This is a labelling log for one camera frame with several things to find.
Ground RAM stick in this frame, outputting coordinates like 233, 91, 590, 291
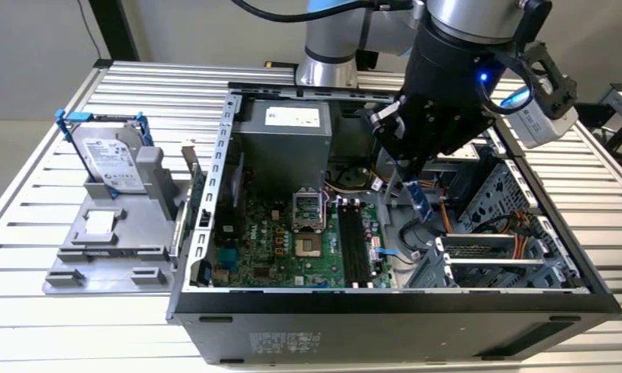
84, 251, 140, 261
402, 176, 435, 221

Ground grey parts rack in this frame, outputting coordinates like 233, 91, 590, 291
40, 146, 188, 299

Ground metal slat side table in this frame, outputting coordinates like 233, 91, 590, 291
595, 83, 622, 172

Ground black pillar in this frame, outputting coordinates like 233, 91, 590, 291
86, 0, 141, 63

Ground locking lever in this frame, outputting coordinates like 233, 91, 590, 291
320, 192, 343, 231

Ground CPU socket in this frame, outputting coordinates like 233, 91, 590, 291
293, 231, 327, 258

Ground black open PC case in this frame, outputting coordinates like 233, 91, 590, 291
164, 79, 622, 366

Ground metal socket cover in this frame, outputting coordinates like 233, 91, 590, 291
291, 188, 327, 231

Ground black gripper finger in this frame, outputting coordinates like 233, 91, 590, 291
419, 112, 499, 180
367, 99, 424, 183

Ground green motherboard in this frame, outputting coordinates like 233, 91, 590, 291
207, 190, 395, 289

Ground grey disk bay cage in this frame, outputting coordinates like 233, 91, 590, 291
408, 232, 571, 289

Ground black wire loop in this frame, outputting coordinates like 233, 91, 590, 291
396, 215, 442, 260

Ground green graphics card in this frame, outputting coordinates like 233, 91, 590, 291
168, 140, 208, 273

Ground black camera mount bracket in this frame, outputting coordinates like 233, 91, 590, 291
518, 41, 578, 117

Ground hard disk in blue carrier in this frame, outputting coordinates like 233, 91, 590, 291
54, 110, 154, 201

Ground black case fan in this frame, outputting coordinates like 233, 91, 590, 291
216, 153, 248, 238

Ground orange wire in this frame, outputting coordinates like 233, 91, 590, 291
438, 196, 452, 236

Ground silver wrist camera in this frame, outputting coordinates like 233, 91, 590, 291
496, 87, 579, 150

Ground grey power supply unit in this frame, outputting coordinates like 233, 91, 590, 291
232, 99, 333, 195

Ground orange yellow power wires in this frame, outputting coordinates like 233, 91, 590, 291
510, 211, 535, 260

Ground blue expansion slot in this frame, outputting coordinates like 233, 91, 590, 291
217, 249, 239, 272

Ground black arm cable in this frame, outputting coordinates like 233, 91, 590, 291
229, 0, 415, 23

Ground silver CPU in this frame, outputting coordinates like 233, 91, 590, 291
84, 214, 116, 236

